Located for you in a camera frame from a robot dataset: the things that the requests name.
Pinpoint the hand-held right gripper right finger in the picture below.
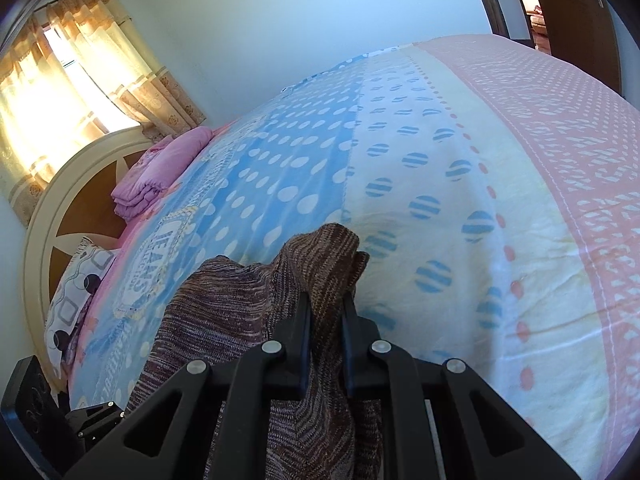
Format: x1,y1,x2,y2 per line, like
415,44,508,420
341,292,586,480

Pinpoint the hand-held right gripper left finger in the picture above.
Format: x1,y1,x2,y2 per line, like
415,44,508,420
62,290,313,480

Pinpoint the brown knitted sweater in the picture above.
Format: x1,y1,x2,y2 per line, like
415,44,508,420
125,222,383,480

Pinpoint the white patterned pillow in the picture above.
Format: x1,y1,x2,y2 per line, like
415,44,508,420
44,236,117,378

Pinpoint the blue pink patterned bedsheet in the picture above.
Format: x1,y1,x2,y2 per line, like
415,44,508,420
65,34,640,480

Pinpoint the cream wooden headboard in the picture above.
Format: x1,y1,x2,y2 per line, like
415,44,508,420
22,125,173,396

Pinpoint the folded pink quilt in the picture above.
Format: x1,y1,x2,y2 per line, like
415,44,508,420
111,126,215,220

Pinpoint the brown wooden door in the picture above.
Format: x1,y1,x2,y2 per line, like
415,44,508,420
520,0,623,96

